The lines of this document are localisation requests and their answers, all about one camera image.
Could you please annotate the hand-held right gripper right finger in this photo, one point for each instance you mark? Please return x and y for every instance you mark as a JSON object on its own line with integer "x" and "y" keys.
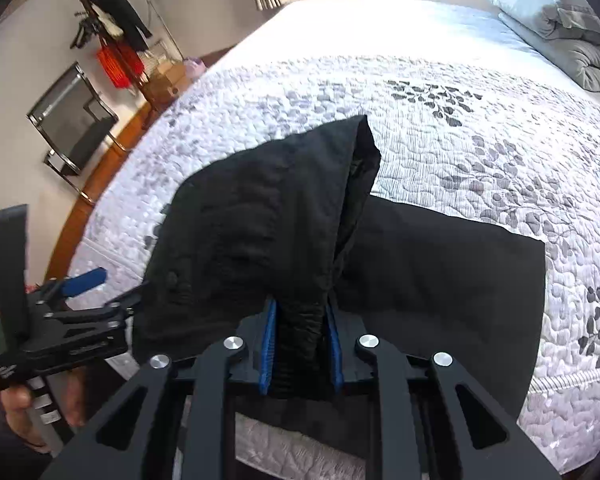
{"x": 336, "y": 350}

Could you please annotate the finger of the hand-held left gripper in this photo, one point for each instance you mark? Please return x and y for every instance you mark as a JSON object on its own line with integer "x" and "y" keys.
{"x": 85, "y": 280}
{"x": 115, "y": 302}

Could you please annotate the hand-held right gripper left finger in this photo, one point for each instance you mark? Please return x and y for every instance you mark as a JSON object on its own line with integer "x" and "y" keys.
{"x": 269, "y": 340}

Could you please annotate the black quilted pants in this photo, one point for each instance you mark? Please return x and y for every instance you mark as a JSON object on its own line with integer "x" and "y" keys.
{"x": 260, "y": 220}

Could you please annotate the person's left forearm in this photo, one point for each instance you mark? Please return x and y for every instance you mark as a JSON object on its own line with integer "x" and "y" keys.
{"x": 0, "y": 457}

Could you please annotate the person's left hand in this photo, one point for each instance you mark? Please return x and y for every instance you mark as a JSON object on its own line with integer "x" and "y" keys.
{"x": 17, "y": 412}

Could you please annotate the cardboard box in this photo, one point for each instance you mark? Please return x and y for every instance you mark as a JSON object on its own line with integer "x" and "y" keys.
{"x": 162, "y": 82}

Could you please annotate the red hanging bag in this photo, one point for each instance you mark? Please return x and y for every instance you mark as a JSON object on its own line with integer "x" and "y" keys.
{"x": 117, "y": 67}

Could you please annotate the pink container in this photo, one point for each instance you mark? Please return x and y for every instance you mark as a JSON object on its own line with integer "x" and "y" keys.
{"x": 194, "y": 67}

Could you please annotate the bed with grey quilted cover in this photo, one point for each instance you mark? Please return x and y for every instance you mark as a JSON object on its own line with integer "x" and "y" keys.
{"x": 480, "y": 150}

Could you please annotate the black hanging garment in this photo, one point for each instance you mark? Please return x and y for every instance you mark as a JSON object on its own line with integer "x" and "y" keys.
{"x": 122, "y": 12}

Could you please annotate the thin metal stand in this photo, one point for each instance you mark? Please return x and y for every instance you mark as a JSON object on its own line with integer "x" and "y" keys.
{"x": 162, "y": 20}

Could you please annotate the wooden coat rack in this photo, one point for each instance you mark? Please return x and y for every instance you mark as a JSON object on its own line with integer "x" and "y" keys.
{"x": 82, "y": 7}

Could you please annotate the grey folded duvet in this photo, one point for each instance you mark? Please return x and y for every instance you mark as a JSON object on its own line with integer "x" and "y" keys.
{"x": 555, "y": 20}

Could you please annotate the black metal-frame chair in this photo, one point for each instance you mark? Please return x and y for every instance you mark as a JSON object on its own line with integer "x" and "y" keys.
{"x": 75, "y": 120}

